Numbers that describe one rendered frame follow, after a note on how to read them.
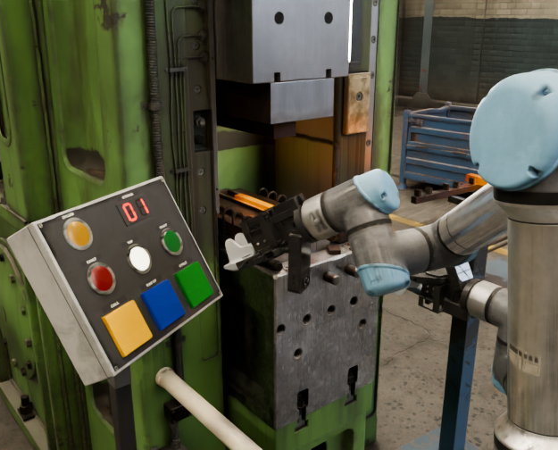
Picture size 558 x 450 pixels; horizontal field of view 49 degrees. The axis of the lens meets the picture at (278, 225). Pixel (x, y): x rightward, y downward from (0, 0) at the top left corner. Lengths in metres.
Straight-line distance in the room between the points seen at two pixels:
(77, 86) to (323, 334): 0.93
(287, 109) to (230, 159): 0.55
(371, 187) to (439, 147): 4.56
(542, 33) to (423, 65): 2.06
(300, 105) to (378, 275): 0.65
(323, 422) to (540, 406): 1.16
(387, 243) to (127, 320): 0.45
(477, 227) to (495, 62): 9.21
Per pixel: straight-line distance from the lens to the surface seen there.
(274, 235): 1.06
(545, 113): 0.64
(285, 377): 1.65
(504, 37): 10.04
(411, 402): 2.70
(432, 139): 5.55
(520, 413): 0.76
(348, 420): 1.94
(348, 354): 1.79
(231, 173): 2.01
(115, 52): 1.40
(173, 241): 1.23
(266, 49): 1.43
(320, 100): 1.55
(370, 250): 0.96
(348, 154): 1.84
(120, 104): 1.41
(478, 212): 0.94
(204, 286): 1.24
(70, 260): 1.06
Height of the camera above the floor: 1.51
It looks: 19 degrees down
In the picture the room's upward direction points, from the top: straight up
